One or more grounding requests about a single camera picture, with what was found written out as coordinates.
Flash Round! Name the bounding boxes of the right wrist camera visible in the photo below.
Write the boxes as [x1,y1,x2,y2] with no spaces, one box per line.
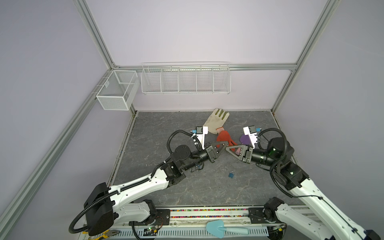
[243,126,262,148]

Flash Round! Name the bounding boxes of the white mesh box basket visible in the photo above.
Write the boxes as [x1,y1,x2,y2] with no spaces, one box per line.
[96,70,140,111]

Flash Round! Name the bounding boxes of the white wire wall shelf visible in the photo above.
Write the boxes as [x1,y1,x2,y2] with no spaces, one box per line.
[141,62,232,95]

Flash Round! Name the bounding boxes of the colourful bead strip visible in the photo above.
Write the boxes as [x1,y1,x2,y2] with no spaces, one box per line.
[171,207,248,219]

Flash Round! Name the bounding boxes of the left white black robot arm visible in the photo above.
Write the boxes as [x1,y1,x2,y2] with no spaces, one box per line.
[69,130,229,236]

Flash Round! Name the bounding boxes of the yellow handled pliers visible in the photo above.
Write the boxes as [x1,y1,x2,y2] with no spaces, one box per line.
[88,230,121,240]

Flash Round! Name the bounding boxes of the small blue padlock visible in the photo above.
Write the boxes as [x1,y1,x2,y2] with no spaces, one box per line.
[229,171,235,179]

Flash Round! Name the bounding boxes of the teal toy trowel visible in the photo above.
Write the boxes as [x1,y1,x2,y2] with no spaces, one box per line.
[206,220,249,239]

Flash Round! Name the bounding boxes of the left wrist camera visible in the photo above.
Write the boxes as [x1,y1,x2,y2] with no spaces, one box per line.
[191,126,209,149]

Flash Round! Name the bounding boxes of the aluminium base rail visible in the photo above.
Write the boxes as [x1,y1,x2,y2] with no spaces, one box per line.
[78,203,337,240]

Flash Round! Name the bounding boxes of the white slotted cable duct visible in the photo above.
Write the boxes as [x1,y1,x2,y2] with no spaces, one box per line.
[136,227,269,240]

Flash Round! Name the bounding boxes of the red rubber glove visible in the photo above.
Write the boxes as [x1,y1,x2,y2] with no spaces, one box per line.
[216,127,238,147]

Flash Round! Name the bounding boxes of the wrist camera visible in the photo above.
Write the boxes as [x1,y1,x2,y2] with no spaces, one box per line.
[243,126,262,148]
[191,126,209,149]

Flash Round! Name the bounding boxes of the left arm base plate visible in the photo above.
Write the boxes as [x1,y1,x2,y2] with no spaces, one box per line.
[134,209,171,226]

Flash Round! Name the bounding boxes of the purple pink toy trowel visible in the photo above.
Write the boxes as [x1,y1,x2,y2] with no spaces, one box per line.
[235,134,254,156]

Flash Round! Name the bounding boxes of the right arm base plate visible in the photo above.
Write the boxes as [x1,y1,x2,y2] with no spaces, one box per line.
[248,207,284,224]

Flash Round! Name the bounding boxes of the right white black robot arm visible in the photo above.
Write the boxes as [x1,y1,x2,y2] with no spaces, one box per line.
[226,128,381,240]

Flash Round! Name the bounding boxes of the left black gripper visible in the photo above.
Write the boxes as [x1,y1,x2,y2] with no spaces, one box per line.
[182,140,228,172]

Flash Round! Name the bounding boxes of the cream work glove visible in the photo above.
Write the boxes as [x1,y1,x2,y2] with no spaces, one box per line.
[203,109,230,135]

